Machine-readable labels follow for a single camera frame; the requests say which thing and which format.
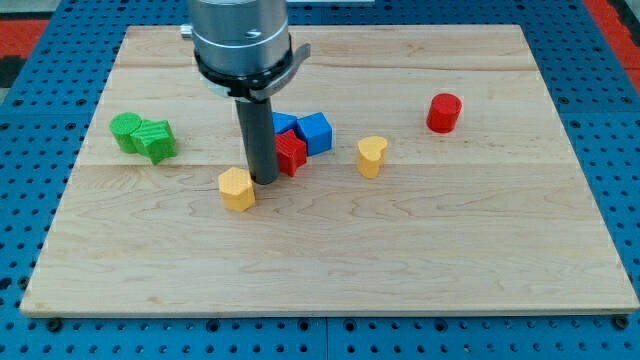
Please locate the black clamp ring mount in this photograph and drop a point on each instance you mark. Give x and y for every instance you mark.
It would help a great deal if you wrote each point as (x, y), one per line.
(255, 87)

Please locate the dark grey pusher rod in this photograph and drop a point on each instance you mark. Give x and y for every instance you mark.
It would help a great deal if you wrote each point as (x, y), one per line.
(256, 123)

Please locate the red star block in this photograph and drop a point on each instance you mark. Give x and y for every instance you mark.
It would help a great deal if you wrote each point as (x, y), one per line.
(291, 152)

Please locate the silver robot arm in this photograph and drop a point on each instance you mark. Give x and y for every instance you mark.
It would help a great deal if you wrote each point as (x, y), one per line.
(243, 50)

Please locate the green star block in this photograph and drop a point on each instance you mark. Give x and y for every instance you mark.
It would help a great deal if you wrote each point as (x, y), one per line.
(154, 140)

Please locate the blue block behind rod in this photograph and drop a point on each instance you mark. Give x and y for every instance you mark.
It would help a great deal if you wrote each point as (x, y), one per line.
(283, 122)

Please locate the blue cube block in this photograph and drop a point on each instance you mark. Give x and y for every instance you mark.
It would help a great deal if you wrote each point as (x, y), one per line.
(316, 131)

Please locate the yellow hexagon block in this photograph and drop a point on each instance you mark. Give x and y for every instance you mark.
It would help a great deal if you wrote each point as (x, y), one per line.
(236, 189)

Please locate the yellow heart block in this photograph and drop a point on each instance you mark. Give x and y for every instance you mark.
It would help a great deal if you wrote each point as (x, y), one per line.
(371, 155)

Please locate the green cylinder block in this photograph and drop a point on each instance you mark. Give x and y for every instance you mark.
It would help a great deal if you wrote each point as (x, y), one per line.
(122, 126)

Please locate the red cylinder block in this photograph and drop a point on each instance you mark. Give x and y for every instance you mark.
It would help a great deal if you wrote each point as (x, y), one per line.
(444, 111)

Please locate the wooden board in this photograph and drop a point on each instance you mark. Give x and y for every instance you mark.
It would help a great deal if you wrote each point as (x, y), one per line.
(494, 218)

